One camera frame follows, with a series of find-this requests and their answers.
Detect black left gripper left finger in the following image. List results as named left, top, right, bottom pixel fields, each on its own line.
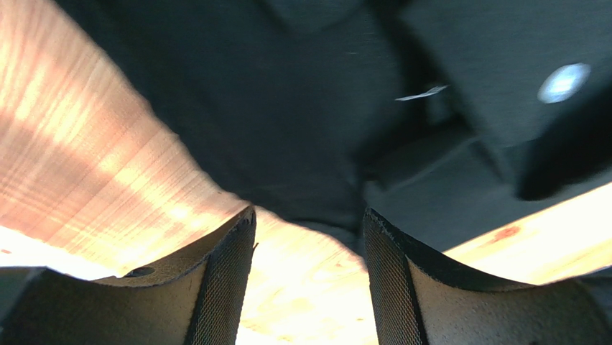
left=1, top=207, right=256, bottom=344

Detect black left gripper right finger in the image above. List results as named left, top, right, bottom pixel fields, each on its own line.
left=363, top=209, right=611, bottom=344

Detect black long sleeve shirt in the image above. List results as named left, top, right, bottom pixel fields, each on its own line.
left=59, top=1, right=611, bottom=251

